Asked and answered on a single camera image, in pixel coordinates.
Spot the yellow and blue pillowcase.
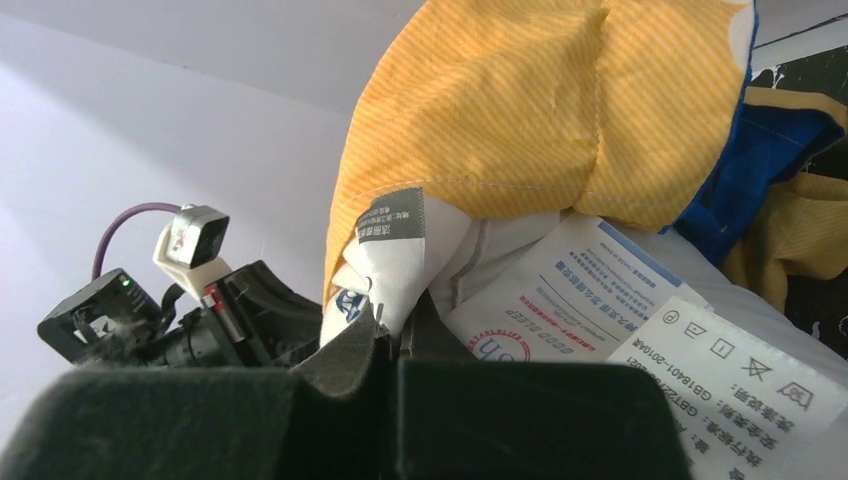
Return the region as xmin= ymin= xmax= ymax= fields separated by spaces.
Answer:
xmin=324 ymin=1 xmax=847 ymax=308

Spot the white pillow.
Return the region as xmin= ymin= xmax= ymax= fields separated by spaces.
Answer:
xmin=320 ymin=188 xmax=847 ymax=479

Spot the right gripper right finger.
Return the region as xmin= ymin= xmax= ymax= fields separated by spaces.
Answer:
xmin=394 ymin=294 xmax=692 ymax=479

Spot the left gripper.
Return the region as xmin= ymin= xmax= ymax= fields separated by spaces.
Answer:
xmin=37 ymin=204 xmax=322 ymax=369

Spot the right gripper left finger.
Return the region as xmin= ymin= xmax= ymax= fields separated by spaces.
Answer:
xmin=1 ymin=318 xmax=391 ymax=479

